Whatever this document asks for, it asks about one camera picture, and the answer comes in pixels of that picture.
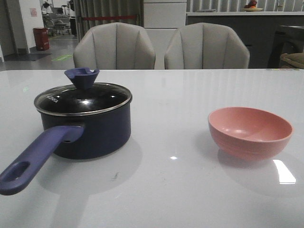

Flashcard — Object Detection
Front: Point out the glass pot lid blue knob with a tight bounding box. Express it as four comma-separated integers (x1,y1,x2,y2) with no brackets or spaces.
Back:
34,67,133,116

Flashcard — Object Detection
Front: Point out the pink bowl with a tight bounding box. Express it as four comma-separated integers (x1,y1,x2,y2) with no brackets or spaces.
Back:
208,107,294,161

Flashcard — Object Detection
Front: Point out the dark blue saucepan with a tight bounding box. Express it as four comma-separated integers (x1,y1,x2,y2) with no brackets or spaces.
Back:
0,98,132,195

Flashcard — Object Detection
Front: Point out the left beige upholstered chair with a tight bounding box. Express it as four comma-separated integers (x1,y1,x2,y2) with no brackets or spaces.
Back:
73,22,156,70

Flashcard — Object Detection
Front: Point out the beige upholstered chair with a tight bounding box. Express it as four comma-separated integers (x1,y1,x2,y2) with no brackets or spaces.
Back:
164,22,250,69
73,22,156,70

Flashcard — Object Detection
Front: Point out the right beige upholstered chair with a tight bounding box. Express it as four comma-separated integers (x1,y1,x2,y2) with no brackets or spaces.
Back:
164,22,250,69

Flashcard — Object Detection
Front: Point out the white cabinet column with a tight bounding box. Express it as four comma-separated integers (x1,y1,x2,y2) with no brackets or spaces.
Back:
143,0,187,68

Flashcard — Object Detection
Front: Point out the red barrier belt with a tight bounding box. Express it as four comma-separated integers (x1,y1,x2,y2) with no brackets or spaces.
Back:
81,15,137,21

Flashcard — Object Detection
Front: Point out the grey pleated curtain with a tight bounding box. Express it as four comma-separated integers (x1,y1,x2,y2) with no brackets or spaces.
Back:
73,0,143,41

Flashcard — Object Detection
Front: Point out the red trash bin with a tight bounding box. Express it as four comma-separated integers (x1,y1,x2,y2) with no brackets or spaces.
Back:
33,28,49,51

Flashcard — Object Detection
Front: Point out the dark grey counter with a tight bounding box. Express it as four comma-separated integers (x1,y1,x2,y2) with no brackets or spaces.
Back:
186,11,304,68

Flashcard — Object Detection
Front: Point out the fruit plate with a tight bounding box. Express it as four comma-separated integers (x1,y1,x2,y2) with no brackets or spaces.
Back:
242,0,263,12

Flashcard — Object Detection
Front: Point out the dark floor mat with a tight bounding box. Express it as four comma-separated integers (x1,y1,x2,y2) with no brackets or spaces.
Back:
4,53,50,62

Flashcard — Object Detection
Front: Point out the beige cushion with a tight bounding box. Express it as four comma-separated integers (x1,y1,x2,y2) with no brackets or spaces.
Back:
279,52,304,69

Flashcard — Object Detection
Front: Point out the pink wall notice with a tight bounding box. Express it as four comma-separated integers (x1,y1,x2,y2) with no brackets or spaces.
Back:
30,8,38,17

